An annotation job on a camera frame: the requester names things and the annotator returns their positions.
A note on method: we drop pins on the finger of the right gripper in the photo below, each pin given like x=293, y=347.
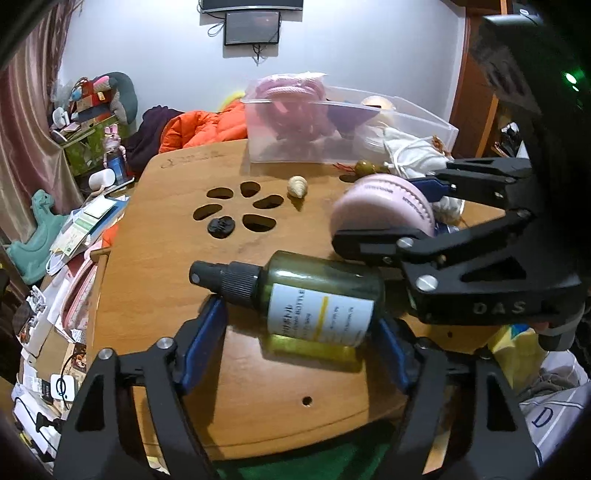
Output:
x=432, y=188

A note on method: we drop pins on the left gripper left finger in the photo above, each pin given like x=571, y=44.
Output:
x=101, y=438

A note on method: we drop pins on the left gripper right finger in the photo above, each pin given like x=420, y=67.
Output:
x=489, y=437

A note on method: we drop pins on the white drawstring pouch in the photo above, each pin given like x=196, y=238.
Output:
x=412, y=157

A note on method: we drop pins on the pink round portable fan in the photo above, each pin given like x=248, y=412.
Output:
x=382, y=201

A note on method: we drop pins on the beige conch shell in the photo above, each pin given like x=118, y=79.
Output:
x=297, y=187

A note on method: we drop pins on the green glass spray bottle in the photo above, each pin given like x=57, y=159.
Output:
x=301, y=297

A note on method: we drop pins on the cream lidded tub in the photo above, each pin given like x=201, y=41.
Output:
x=382, y=105

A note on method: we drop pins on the olive gourd charm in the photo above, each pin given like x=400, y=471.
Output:
x=362, y=168

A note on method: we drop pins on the wooden wardrobe shelf unit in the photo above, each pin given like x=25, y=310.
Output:
x=475, y=108

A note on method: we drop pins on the clear plastic storage bin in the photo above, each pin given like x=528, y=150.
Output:
x=299, y=118

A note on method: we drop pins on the stack of books and papers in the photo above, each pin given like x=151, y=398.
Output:
x=82, y=229

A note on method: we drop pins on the teal plush dinosaur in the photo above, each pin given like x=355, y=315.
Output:
x=30, y=258

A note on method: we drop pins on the dark purple garment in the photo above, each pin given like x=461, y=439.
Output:
x=144, y=144

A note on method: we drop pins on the pink bunny figure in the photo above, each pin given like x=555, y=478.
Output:
x=112, y=145

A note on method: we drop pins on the orange puffer jacket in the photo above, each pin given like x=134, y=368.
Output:
x=199, y=127

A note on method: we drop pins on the striped brown curtain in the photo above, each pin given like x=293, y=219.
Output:
x=30, y=159

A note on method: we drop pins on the small black wall monitor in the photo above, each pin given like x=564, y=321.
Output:
x=256, y=27

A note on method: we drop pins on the large black wall television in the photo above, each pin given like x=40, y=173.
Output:
x=211, y=6

